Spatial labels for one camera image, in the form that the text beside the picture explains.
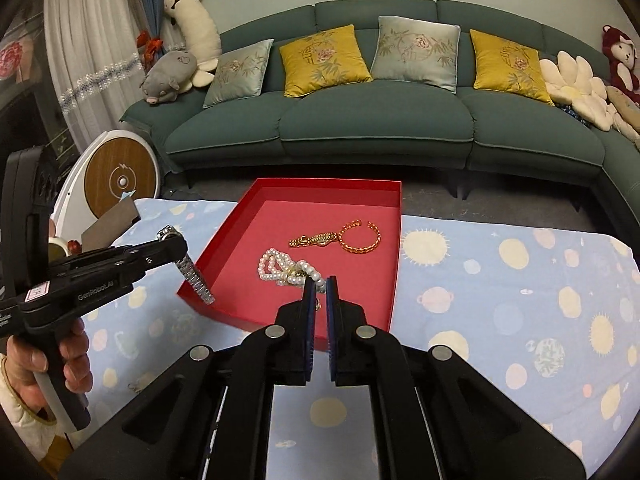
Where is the white pearl bracelet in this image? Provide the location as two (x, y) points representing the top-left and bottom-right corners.
(257, 248), (328, 296)

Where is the white cow plush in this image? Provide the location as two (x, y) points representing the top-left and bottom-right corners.
(162, 0), (222, 88)

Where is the white sheer curtain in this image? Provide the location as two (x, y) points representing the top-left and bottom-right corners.
(44, 0), (151, 161)

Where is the dark green sofa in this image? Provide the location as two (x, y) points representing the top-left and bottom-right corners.
(119, 0), (640, 241)

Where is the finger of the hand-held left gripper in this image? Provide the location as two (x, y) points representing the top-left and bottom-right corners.
(111, 237), (189, 276)

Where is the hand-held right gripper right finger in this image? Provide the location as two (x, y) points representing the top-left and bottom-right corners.
(326, 275), (587, 480)

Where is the silver metal watch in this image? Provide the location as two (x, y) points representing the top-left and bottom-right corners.
(156, 225), (216, 306)

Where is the red curtain tie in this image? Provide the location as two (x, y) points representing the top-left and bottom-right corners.
(137, 30), (163, 58)

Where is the grey pig plush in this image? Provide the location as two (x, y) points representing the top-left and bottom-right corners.
(141, 50), (198, 107)

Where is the planet print tablecloth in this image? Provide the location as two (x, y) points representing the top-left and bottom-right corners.
(47, 197), (640, 480)

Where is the red shallow box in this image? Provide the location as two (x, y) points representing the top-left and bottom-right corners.
(176, 177), (405, 346)

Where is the gold watch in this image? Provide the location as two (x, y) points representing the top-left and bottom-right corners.
(288, 230), (346, 249)

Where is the white device with wooden disc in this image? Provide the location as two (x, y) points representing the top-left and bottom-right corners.
(50, 130), (162, 241)

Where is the yellow embroidered pillow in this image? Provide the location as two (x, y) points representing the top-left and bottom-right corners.
(469, 29), (555, 106)
(278, 25), (373, 97)

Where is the cream flower cushion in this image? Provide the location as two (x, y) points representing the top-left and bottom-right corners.
(539, 50), (618, 133)

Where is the light blue embroidered pillow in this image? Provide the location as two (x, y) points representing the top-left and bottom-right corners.
(202, 38), (275, 109)
(371, 15), (461, 93)

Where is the person's left hand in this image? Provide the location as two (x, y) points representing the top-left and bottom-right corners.
(0, 317), (94, 413)

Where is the gold chain bangle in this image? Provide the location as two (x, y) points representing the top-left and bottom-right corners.
(340, 220), (382, 256)

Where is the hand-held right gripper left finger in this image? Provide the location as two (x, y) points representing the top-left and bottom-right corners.
(59, 280), (317, 480)

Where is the beige plush toy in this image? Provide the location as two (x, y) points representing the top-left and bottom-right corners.
(606, 85), (640, 148)

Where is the blue patterned cloth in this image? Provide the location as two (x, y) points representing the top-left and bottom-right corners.
(557, 102), (591, 122)

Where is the red monkey plush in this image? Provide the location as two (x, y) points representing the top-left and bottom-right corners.
(601, 24), (640, 106)

